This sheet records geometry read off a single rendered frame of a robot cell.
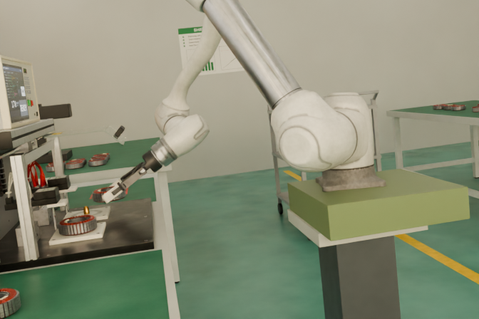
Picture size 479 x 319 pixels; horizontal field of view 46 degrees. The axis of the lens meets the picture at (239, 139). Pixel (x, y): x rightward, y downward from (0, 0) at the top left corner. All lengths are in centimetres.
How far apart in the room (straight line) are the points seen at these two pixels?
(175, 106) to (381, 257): 88
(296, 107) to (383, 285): 61
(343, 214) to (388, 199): 12
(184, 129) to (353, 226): 72
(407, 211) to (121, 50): 583
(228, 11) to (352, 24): 604
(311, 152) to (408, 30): 655
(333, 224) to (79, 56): 588
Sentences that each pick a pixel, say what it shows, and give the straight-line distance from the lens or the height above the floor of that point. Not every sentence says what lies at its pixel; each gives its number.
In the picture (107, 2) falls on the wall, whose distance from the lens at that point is 713.
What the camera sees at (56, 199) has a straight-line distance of 173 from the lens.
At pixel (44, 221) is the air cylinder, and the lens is 199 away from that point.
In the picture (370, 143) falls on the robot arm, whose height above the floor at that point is 96.
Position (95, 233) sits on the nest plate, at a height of 78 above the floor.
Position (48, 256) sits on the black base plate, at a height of 77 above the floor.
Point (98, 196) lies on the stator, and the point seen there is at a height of 85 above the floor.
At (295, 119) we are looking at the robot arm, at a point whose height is 107.
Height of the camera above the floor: 118
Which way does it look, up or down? 6 degrees down
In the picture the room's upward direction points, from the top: 6 degrees counter-clockwise
